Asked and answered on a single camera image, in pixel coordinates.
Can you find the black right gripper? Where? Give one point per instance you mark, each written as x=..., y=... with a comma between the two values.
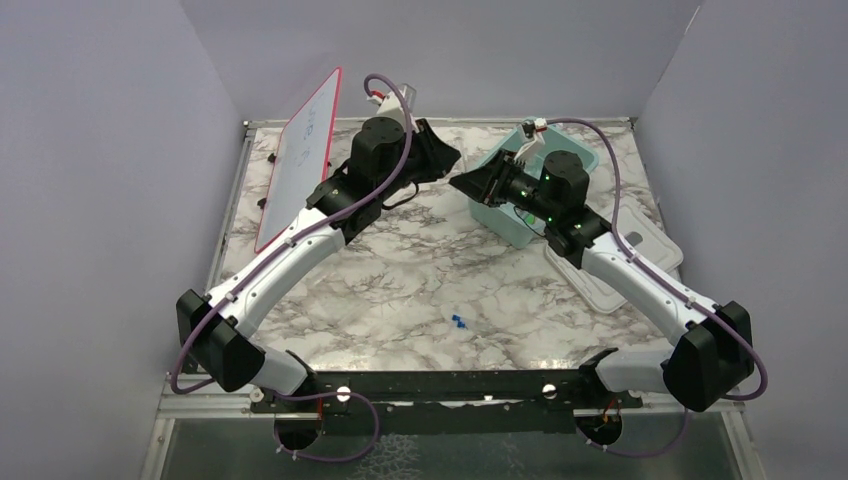
x=487, y=185

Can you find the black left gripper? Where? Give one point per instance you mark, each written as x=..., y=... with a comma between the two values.
x=439, y=156

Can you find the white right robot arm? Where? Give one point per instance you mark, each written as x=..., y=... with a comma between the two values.
x=710, y=351

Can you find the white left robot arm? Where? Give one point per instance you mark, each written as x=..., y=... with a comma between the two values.
x=215, y=328

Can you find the teal plastic bin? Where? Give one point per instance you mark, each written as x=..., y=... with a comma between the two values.
x=503, y=220

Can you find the pink framed whiteboard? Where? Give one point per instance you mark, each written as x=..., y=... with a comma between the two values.
x=302, y=160

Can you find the white bin lid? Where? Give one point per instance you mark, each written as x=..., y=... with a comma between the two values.
x=608, y=279

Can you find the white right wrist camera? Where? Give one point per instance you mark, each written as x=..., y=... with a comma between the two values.
x=532, y=131

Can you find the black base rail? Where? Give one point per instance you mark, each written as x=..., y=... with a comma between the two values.
x=358, y=403

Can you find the aluminium frame rail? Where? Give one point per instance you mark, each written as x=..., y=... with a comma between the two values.
x=210, y=402

